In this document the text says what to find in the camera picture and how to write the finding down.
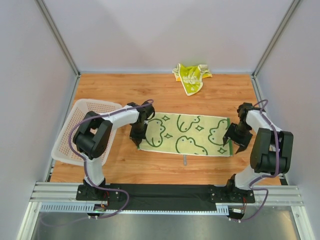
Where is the green frog pattern towel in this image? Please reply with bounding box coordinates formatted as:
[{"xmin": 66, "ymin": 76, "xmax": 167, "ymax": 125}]
[{"xmin": 138, "ymin": 112, "xmax": 233, "ymax": 157}]

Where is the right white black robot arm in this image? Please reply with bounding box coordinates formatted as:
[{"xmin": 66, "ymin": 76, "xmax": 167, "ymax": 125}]
[{"xmin": 209, "ymin": 102, "xmax": 294, "ymax": 203}]

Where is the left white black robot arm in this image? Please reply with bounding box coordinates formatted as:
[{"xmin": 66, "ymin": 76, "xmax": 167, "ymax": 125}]
[{"xmin": 68, "ymin": 99, "xmax": 155, "ymax": 201}]

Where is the crumpled yellow green towel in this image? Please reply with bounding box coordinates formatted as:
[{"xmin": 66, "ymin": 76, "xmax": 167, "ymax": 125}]
[{"xmin": 172, "ymin": 63, "xmax": 213, "ymax": 96}]

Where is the white plastic basket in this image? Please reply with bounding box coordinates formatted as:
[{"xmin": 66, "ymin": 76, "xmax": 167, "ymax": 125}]
[{"xmin": 51, "ymin": 98, "xmax": 122, "ymax": 167}]

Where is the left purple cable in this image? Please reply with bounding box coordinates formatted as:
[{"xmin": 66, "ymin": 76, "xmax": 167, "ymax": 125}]
[{"xmin": 39, "ymin": 98, "xmax": 155, "ymax": 227}]

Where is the slotted grey cable duct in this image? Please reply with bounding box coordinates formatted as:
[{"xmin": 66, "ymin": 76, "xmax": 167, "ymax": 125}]
[{"xmin": 39, "ymin": 202, "xmax": 229, "ymax": 216}]

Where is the aluminium front rail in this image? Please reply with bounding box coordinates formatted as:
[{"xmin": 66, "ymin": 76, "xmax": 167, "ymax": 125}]
[{"xmin": 30, "ymin": 182, "xmax": 304, "ymax": 206}]

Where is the right aluminium frame post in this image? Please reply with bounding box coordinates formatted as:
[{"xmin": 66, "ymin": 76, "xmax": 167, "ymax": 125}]
[{"xmin": 251, "ymin": 0, "xmax": 303, "ymax": 78}]

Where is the aluminium frame post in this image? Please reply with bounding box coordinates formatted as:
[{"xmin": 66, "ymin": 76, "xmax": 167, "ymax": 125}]
[
  {"xmin": 251, "ymin": 0, "xmax": 303, "ymax": 78},
  {"xmin": 35, "ymin": 0, "xmax": 81, "ymax": 77}
]

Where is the left aluminium frame post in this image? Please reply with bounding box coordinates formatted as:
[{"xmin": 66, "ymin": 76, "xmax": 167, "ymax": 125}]
[{"xmin": 35, "ymin": 0, "xmax": 81, "ymax": 77}]

